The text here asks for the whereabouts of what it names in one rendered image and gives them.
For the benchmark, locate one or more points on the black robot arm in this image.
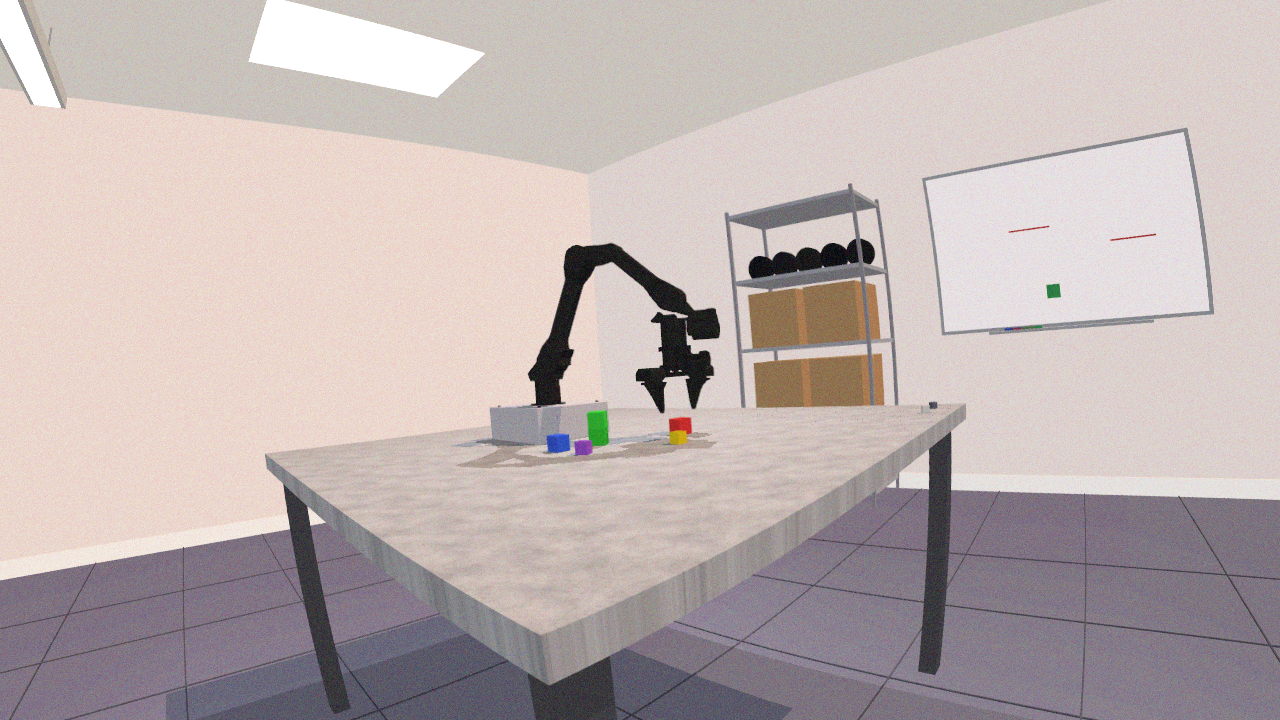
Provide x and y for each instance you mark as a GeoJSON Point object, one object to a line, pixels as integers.
{"type": "Point", "coordinates": [555, 354]}

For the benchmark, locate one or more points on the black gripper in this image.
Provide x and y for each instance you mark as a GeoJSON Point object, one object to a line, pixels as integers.
{"type": "Point", "coordinates": [653, 377]}

